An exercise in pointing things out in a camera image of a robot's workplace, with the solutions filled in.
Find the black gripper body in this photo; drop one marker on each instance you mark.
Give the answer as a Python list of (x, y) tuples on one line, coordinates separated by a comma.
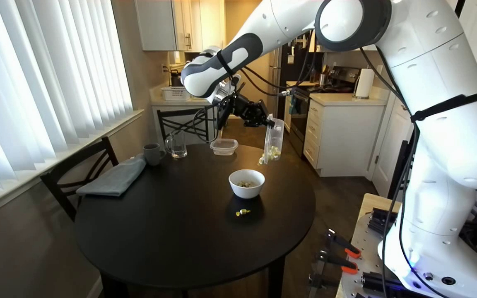
[(239, 109)]

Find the yellow snack pieces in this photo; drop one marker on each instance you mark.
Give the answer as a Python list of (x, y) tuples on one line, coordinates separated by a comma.
[(245, 182), (272, 152), (242, 212)]

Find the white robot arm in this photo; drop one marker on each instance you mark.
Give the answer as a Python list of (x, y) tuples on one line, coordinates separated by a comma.
[(448, 109)]

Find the white ceramic bowl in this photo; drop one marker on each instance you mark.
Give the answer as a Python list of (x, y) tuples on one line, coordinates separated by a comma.
[(247, 190)]

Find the black kitchen stove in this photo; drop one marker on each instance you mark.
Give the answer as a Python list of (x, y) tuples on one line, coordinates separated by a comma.
[(297, 71)]

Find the light kitchen counter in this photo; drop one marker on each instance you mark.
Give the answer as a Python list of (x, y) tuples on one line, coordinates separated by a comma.
[(173, 97)]

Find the clear drinking glass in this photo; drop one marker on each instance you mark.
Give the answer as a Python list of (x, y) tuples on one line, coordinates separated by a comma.
[(178, 149)]

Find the white base kitchen cabinet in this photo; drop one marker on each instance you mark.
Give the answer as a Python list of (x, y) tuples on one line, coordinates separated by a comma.
[(340, 137)]

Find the dark grey cup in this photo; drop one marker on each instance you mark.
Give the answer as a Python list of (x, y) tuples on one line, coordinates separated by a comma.
[(153, 155)]

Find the white paper towel roll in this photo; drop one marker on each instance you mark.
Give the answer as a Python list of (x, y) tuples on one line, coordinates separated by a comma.
[(365, 82)]

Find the white upper kitchen cabinet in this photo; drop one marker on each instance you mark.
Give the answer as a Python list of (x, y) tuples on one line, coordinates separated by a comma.
[(161, 25)]

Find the white door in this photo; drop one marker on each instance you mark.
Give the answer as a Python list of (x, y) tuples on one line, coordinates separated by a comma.
[(393, 142)]

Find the grey folded cloth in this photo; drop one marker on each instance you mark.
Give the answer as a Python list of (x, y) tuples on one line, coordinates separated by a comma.
[(115, 177)]

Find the black and orange clamp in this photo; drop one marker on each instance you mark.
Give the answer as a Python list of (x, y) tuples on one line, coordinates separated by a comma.
[(345, 248), (340, 265)]

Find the white work table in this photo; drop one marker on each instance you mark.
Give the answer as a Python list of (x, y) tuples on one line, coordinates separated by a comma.
[(360, 241)]

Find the black table leg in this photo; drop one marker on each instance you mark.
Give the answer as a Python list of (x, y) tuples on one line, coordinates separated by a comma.
[(275, 278)]

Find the white vertical window blinds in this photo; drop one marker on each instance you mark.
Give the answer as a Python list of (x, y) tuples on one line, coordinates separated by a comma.
[(40, 82)]

